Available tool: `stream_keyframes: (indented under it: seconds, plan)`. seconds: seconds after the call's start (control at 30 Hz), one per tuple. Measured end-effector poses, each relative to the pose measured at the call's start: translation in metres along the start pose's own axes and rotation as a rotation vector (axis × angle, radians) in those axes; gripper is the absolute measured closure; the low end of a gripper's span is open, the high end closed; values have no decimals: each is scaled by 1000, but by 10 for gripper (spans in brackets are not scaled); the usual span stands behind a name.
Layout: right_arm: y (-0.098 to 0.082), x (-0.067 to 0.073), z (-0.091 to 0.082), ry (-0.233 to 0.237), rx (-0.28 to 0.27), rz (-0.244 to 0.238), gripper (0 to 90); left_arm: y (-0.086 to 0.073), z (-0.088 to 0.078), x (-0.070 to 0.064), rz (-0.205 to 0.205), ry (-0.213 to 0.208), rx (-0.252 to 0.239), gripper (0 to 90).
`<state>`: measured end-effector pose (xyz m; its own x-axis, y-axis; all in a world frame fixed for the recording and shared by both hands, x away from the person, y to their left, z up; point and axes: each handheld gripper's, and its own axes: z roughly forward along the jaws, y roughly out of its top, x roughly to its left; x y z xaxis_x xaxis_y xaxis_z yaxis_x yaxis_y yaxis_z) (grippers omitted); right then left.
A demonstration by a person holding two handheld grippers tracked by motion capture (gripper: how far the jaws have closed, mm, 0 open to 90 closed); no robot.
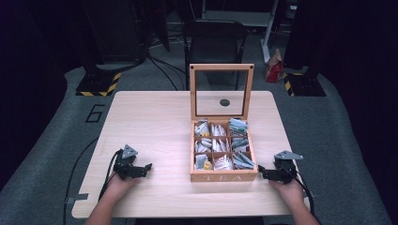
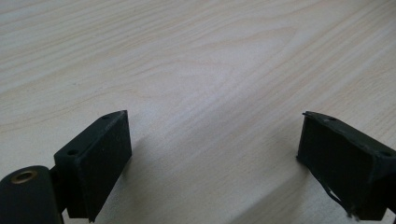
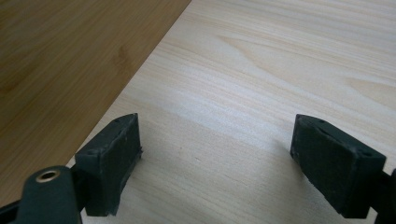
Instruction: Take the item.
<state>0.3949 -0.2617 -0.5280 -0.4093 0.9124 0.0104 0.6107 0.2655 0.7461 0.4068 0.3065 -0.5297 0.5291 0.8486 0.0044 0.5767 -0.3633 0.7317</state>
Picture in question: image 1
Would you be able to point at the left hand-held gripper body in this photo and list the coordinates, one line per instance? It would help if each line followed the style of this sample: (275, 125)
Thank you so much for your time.
(126, 167)

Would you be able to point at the black stand base striped edge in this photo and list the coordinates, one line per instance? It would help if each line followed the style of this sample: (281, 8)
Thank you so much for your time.
(98, 84)
(305, 84)

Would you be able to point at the black round table grommet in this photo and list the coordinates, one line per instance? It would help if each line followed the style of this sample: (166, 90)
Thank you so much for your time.
(224, 102)

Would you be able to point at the black folding chair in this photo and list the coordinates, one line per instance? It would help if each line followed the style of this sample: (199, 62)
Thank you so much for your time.
(216, 43)

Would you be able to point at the dark curtain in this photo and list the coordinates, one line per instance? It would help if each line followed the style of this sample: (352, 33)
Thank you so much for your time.
(28, 78)
(363, 78)

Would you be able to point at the person's left hand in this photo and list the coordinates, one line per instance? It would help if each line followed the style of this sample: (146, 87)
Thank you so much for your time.
(119, 186)

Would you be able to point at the person's right hand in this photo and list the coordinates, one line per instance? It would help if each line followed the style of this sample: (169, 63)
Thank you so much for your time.
(289, 192)

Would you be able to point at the white metal desk leg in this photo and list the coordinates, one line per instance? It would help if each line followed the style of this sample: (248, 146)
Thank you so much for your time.
(268, 37)

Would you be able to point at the wooden tea box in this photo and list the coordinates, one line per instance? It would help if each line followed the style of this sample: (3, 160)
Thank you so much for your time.
(223, 176)

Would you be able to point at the red brown paper bag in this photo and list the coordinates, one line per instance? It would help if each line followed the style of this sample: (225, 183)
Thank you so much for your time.
(274, 70)

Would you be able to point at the row of white red tea packets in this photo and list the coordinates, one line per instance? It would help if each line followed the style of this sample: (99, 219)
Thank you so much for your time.
(220, 146)

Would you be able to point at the row of white yellow tea packets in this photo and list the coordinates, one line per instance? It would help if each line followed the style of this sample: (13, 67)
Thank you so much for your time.
(202, 146)

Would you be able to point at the row of grey green tea packets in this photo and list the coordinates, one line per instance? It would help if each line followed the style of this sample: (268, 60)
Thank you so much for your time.
(241, 146)

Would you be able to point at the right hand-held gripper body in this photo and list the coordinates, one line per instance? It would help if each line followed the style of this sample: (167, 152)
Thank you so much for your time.
(283, 170)

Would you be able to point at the grey tape strip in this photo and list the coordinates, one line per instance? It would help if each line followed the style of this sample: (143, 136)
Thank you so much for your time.
(76, 198)

